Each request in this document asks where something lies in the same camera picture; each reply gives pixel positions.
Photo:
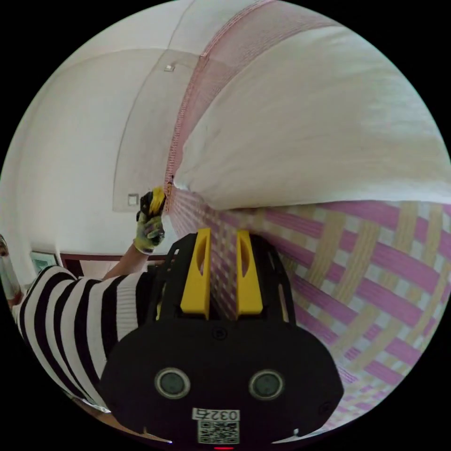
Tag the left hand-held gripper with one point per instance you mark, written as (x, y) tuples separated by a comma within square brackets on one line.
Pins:
[(144, 205)]

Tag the bed with pink woven mat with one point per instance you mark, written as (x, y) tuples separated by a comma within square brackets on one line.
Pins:
[(352, 282)]

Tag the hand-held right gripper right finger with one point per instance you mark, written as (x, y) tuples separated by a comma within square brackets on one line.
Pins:
[(248, 282)]

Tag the person's left hand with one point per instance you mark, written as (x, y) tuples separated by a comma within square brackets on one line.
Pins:
[(150, 232)]

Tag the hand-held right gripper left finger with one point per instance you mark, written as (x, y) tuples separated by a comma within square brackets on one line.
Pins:
[(195, 282)]

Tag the person's left forearm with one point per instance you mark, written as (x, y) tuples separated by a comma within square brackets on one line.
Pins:
[(121, 265)]

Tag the white pants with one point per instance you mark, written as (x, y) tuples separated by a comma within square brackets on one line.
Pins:
[(299, 123)]

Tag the person's body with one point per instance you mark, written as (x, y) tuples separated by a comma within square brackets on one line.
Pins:
[(70, 317)]

